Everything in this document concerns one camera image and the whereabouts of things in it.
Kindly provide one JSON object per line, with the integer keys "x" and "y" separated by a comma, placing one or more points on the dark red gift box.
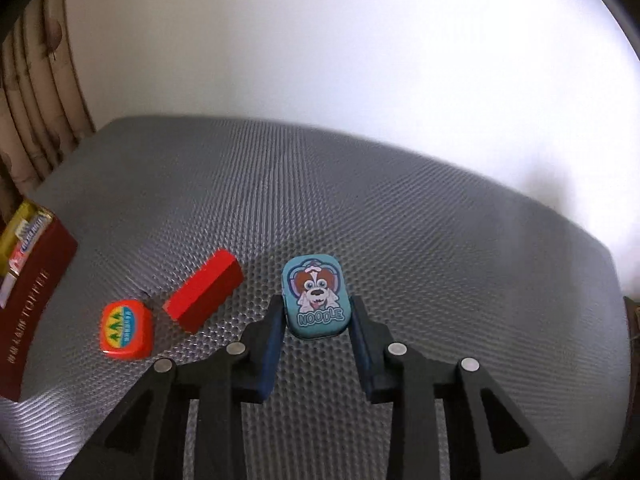
{"x": 35, "y": 310}

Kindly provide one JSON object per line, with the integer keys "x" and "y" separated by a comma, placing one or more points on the red block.
{"x": 202, "y": 290}

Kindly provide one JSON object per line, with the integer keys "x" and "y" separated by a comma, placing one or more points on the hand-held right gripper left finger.
{"x": 269, "y": 360}

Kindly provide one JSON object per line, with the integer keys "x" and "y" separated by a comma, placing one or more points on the teal tin with dog print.
{"x": 315, "y": 295}

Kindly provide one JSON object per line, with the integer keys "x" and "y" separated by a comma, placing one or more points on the orange tin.
{"x": 125, "y": 330}

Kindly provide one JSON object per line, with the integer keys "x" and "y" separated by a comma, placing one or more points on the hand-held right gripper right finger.
{"x": 361, "y": 355}

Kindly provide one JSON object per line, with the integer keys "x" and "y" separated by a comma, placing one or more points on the dark wooden furniture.
{"x": 633, "y": 322}

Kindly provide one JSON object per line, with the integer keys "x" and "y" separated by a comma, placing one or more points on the beige patterned curtain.
{"x": 40, "y": 110}

